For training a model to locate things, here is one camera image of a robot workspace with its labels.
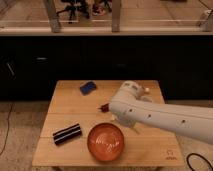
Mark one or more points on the wooden table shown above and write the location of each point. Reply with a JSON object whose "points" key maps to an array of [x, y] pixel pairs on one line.
{"points": [[152, 147]]}

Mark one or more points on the black office chair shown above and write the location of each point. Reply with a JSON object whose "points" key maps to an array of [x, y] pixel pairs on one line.
{"points": [[75, 5]]}

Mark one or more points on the grey metal post middle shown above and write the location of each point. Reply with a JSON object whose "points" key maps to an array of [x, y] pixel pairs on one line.
{"points": [[116, 6]]}

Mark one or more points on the blue sponge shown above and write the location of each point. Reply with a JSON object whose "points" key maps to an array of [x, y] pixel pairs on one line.
{"points": [[88, 87]]}

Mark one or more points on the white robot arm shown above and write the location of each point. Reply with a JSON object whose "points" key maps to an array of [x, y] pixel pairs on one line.
{"points": [[191, 121]]}

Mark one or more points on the orange ceramic bowl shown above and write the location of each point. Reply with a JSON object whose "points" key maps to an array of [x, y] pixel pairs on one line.
{"points": [[105, 142]]}

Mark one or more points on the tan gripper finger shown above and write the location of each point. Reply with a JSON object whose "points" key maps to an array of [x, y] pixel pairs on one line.
{"points": [[135, 129]]}

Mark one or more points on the grey metal post left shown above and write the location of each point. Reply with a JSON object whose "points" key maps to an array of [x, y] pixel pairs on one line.
{"points": [[52, 16]]}

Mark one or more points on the grey metal post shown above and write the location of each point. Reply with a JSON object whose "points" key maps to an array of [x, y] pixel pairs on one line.
{"points": [[52, 16], [116, 6]]}

